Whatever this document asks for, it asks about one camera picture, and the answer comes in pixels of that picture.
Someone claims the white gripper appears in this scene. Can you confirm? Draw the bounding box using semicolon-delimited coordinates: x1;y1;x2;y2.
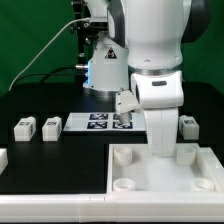
131;71;184;156

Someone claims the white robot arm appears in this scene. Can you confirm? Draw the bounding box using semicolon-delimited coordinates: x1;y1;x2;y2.
83;0;211;156

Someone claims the white square tabletop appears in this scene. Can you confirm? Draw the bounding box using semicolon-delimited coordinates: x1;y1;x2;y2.
107;143;224;192

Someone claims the white fiducial tag plate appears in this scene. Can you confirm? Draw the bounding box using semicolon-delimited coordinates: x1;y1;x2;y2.
64;112;146;132

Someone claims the white L-shaped obstacle fence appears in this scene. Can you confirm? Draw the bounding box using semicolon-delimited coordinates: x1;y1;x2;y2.
0;148;224;224

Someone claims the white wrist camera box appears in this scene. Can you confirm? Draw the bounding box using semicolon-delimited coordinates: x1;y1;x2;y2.
115;90;142;124

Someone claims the black cable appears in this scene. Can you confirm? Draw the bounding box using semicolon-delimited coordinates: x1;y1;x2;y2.
9;65;88;88

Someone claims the white cable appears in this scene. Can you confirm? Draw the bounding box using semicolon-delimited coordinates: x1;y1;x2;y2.
8;17;92;92

